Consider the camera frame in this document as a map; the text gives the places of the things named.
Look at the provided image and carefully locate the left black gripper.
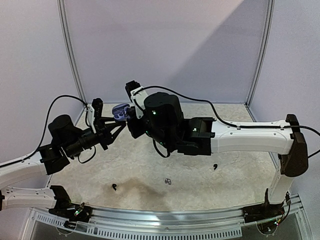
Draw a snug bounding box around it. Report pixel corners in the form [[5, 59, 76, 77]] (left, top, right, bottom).
[[64, 116, 126, 157]]

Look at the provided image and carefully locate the blue-grey charging case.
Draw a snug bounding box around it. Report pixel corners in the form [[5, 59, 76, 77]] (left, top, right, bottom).
[[111, 103, 130, 121]]

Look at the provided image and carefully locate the grey earbud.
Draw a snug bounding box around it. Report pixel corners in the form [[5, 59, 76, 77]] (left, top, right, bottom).
[[164, 178, 172, 185]]

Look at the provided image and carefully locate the white earbud charging case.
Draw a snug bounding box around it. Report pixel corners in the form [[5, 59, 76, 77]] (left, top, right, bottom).
[[125, 104, 135, 109]]

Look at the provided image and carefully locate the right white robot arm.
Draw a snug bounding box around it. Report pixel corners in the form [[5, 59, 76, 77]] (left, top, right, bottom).
[[128, 87, 309, 218]]

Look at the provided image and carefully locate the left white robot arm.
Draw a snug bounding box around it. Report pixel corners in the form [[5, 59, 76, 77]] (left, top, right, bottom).
[[0, 98, 126, 217]]

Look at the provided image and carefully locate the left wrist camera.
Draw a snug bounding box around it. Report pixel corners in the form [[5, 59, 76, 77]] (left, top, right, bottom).
[[85, 104, 96, 133]]

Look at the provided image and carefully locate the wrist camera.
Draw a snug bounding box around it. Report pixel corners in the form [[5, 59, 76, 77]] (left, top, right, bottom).
[[125, 80, 148, 119], [85, 104, 96, 133]]

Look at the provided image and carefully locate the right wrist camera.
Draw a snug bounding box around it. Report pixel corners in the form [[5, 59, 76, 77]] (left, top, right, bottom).
[[125, 80, 148, 119]]

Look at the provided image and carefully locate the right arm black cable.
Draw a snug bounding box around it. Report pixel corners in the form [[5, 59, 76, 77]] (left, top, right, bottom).
[[131, 85, 320, 159]]

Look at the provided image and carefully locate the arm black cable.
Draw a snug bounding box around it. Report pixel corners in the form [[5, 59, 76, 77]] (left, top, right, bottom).
[[24, 94, 97, 164], [131, 85, 320, 159]]

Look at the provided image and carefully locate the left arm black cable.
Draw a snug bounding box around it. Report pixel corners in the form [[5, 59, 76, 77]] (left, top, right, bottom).
[[24, 94, 97, 164]]

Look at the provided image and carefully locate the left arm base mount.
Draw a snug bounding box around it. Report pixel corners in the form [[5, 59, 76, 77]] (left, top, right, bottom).
[[48, 185, 93, 230]]

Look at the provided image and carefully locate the aluminium front rail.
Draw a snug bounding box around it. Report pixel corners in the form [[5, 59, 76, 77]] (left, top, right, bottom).
[[22, 194, 313, 240]]

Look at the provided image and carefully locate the left aluminium frame post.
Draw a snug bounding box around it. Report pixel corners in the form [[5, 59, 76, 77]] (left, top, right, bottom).
[[57, 0, 87, 102]]

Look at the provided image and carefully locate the aluminium frame post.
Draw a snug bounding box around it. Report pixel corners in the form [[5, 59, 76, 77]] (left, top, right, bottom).
[[245, 0, 275, 108], [57, 0, 87, 102]]

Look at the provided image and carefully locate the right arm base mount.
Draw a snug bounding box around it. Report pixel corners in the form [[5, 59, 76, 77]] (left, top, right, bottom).
[[241, 188, 291, 224]]

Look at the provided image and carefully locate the right aluminium frame post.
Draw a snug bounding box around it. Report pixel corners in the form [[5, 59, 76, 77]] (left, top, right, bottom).
[[245, 0, 275, 108]]

